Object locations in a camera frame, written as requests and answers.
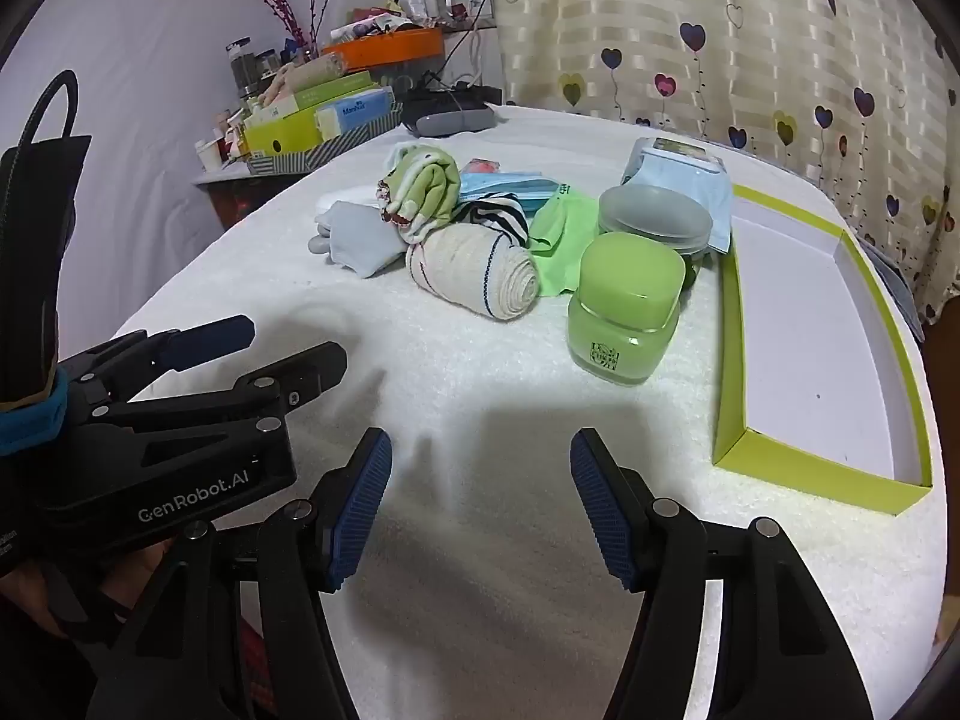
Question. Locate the blue face mask stack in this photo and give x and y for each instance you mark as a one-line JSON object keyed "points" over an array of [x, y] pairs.
{"points": [[510, 187]]}

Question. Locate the small dark glass jar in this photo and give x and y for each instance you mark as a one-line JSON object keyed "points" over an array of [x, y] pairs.
{"points": [[268, 67]]}

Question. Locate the yellow-green file box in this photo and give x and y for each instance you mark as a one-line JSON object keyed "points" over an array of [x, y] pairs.
{"points": [[289, 135]]}

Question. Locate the black white striped sock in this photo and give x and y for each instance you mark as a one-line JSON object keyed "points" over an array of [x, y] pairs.
{"points": [[499, 217]]}

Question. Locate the cream curtain with hearts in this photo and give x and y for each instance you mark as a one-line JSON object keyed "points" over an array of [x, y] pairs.
{"points": [[750, 52]]}

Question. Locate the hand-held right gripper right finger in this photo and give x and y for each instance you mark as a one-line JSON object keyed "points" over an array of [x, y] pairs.
{"points": [[600, 517]]}

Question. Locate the cream sock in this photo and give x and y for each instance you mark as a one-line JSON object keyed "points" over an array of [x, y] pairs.
{"points": [[480, 274]]}

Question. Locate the side table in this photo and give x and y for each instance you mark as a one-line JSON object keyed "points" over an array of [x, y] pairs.
{"points": [[225, 199]]}

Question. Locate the grey black headset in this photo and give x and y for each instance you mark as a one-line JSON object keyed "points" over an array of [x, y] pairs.
{"points": [[450, 120]]}

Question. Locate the orange tray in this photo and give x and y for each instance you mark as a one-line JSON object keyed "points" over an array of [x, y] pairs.
{"points": [[390, 49]]}

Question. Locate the tall dark glass jar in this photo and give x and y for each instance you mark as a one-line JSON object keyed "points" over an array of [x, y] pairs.
{"points": [[241, 71]]}

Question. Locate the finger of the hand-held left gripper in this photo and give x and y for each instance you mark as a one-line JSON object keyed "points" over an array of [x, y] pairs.
{"points": [[210, 337], [315, 367]]}

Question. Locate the green-rimmed cardboard box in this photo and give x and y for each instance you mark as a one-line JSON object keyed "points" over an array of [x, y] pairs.
{"points": [[810, 337]]}

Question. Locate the green cosmetic jar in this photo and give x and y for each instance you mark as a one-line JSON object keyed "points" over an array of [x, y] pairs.
{"points": [[622, 300]]}

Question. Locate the striped patterned box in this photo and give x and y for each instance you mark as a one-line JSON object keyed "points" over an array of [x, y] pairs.
{"points": [[300, 161]]}

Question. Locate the small white cup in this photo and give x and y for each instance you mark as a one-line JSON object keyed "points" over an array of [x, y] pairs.
{"points": [[208, 157]]}

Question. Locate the green striped sock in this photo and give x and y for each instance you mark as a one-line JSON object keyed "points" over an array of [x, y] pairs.
{"points": [[427, 180]]}

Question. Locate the clear packet with red contents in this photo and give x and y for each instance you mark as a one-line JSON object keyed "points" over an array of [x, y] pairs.
{"points": [[484, 166]]}

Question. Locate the person's left hand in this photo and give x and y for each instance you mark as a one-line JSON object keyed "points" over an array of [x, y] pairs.
{"points": [[37, 604]]}

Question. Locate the blue white box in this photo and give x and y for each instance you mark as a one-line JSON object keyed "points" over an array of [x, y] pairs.
{"points": [[352, 112]]}

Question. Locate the beige rolled cloth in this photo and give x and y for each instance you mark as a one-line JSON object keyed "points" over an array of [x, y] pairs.
{"points": [[300, 75]]}

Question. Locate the grey clothing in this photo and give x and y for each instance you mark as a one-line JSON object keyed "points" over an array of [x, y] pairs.
{"points": [[892, 270]]}

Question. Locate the pile of toiletries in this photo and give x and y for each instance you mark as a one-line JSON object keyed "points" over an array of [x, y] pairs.
{"points": [[375, 22]]}

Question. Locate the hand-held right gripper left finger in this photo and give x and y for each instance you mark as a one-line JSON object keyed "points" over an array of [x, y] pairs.
{"points": [[360, 510]]}

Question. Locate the bright green sock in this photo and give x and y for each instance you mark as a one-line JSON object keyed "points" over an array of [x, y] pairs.
{"points": [[562, 240]]}

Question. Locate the grey sock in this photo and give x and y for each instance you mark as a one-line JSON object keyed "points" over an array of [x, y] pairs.
{"points": [[356, 240]]}

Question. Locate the light blue wet wipes pack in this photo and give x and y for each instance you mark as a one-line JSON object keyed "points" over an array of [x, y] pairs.
{"points": [[690, 172]]}

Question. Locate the clear jar with dark contents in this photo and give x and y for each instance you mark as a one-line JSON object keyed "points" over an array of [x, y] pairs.
{"points": [[652, 214]]}

